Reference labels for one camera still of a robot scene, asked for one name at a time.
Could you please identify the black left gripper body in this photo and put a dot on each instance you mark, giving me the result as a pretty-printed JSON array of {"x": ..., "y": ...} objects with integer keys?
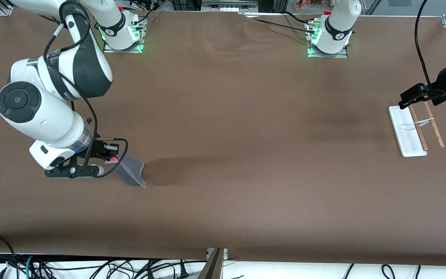
[{"x": 442, "y": 82}]

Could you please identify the grey and pink towel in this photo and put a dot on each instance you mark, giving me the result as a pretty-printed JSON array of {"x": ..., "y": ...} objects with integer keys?
[{"x": 132, "y": 172}]

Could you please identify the silver metal bracket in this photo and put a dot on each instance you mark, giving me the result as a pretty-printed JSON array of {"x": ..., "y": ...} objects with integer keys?
[{"x": 226, "y": 254}]

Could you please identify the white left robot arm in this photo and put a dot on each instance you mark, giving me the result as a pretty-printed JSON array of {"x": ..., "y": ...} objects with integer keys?
[{"x": 339, "y": 23}]

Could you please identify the white power strip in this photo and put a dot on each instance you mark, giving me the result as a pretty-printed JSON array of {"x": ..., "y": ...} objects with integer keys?
[{"x": 229, "y": 8}]

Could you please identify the dark support beam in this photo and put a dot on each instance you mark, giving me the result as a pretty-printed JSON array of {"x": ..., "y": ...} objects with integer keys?
[{"x": 213, "y": 267}]

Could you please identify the white rack with wooden bars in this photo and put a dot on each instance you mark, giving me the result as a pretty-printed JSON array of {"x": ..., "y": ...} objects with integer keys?
[{"x": 409, "y": 135}]

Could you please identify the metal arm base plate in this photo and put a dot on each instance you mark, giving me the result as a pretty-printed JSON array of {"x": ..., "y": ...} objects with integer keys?
[
  {"x": 130, "y": 50},
  {"x": 343, "y": 55}
]

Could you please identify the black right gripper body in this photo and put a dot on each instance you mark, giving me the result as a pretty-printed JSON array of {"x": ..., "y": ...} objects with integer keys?
[{"x": 98, "y": 148}]

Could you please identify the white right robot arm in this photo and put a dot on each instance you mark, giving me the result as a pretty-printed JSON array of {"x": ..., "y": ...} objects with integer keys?
[{"x": 45, "y": 112}]

